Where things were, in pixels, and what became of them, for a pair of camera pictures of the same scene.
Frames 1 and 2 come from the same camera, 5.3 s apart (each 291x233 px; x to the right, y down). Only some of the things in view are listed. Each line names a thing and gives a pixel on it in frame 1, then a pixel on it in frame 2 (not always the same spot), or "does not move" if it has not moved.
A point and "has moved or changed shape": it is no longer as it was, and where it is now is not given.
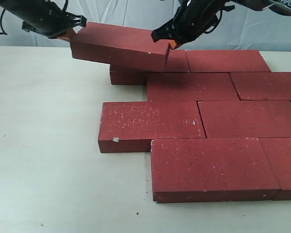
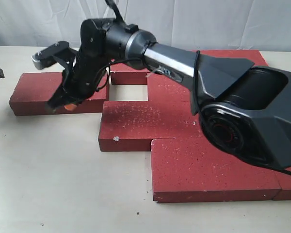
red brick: x=120 y=45 has moved or changed shape
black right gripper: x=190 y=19 → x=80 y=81
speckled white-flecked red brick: x=129 y=126 does not move
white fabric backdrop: x=247 y=29 does not move
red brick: x=210 y=169 does not move
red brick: x=177 y=61 does not move
